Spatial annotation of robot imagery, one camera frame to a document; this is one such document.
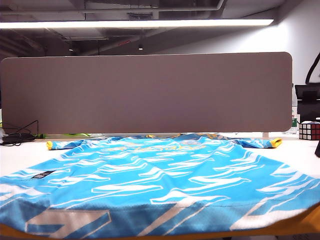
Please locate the light blue soccer jersey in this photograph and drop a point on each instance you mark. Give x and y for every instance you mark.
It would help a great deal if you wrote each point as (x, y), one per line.
(160, 175)

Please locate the black object at desk edge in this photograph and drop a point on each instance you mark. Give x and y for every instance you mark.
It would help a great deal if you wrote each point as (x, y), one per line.
(318, 148)

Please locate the brown fabric desk divider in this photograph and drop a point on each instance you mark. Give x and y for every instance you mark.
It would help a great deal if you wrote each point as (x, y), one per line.
(150, 92)

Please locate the green leafy item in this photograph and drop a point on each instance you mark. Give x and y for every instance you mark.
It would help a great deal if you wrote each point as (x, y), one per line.
(75, 135)

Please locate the long ceiling light strip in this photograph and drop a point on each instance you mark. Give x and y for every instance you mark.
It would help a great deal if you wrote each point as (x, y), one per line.
(140, 23)

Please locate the black bag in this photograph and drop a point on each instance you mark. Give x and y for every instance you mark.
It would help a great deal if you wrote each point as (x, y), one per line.
(18, 138)

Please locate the rubik's cube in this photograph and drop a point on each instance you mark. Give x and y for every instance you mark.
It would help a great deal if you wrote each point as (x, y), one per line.
(310, 131)

